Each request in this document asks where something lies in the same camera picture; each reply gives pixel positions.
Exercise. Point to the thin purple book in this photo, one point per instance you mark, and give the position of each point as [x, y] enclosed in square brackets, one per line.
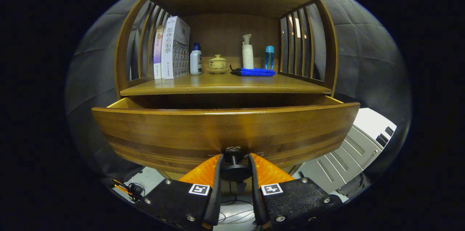
[158, 53]

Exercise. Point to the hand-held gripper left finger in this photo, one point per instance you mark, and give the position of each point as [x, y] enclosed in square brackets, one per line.
[181, 202]

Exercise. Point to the wooden cabinet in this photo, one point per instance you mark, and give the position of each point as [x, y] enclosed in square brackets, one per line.
[225, 31]

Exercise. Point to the white side cabinet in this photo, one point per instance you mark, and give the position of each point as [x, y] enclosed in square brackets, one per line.
[341, 162]

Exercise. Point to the yellow lidded teacup with saucer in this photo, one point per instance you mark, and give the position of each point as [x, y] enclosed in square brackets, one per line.
[217, 64]

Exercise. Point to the wooden drawer with black knob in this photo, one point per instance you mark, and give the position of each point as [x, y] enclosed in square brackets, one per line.
[181, 133]

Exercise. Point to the clear blue bottle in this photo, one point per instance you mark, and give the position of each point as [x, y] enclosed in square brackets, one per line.
[269, 58]

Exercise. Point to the dark cloth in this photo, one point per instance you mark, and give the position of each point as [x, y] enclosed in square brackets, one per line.
[354, 187]

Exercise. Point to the white pump bottle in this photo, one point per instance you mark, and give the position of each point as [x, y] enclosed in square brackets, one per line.
[247, 56]

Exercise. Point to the folded blue cloth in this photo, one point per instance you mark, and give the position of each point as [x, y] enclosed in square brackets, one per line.
[254, 72]

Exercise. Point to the wooden countertop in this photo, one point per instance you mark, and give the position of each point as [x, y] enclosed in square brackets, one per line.
[218, 84]

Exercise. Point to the black backdrop cloth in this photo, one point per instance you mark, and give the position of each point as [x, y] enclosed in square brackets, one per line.
[363, 60]

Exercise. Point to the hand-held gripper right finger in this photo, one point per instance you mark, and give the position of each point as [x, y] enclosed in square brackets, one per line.
[298, 202]

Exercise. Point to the thick white book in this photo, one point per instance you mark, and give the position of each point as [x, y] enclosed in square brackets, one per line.
[170, 49]

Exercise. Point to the orange black plug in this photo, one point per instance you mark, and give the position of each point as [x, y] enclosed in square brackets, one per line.
[125, 188]

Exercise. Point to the white bottle with blue cap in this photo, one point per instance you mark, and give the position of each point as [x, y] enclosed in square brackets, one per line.
[195, 62]

